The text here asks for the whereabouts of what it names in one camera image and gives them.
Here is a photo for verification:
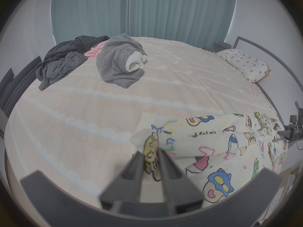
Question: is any bed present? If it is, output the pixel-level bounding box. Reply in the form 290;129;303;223
4;36;303;210

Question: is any grey knit garment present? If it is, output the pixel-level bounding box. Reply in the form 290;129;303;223
96;33;148;89

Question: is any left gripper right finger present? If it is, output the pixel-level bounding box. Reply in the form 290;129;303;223
157;148;204;213

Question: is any white printed pillow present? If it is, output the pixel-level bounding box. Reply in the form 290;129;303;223
216;49;272;83

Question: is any white printed pyjama top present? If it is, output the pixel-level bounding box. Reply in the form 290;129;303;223
130;112;289;203

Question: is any blue-green curtain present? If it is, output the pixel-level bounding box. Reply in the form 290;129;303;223
51;0;132;45
128;0;237;49

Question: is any pink garment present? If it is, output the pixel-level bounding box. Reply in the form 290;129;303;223
83;40;108;58

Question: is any grey bedside table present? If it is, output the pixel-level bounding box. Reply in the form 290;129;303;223
202;41;232;53

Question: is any dark grey garment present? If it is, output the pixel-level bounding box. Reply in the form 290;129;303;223
36;51;88;91

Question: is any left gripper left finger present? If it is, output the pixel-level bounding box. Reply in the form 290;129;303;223
99;150;145;210

